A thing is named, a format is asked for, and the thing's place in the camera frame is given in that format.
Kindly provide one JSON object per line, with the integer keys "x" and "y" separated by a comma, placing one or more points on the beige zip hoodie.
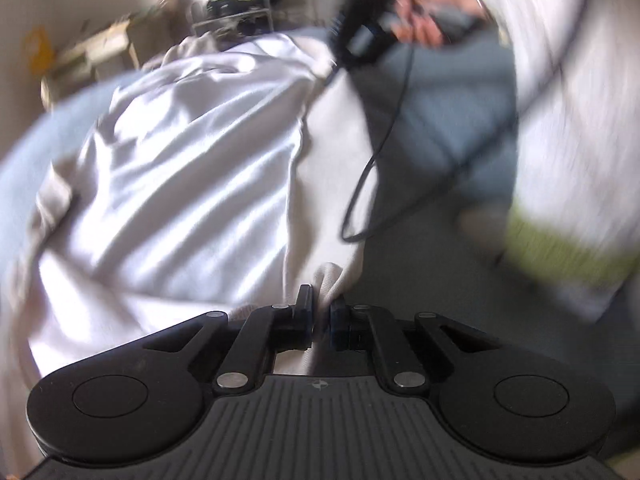
{"x": 218, "y": 181}

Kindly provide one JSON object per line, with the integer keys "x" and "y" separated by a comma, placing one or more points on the metal storage shelf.
{"x": 238, "y": 20}

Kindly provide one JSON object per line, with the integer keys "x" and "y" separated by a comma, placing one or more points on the yellow box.
{"x": 38, "y": 50}

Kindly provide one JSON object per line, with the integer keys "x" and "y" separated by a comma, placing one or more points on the cream side desk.
{"x": 118, "y": 48}

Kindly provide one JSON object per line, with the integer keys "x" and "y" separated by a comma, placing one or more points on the person right hand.
{"x": 416, "y": 19}

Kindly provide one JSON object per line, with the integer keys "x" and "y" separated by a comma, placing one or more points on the grey-blue bed blanket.
{"x": 454, "y": 97}

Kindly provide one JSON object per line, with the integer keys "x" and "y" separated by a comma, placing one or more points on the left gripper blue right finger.
{"x": 344, "y": 326}

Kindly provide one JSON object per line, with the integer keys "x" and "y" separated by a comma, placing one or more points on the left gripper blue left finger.
{"x": 303, "y": 316}

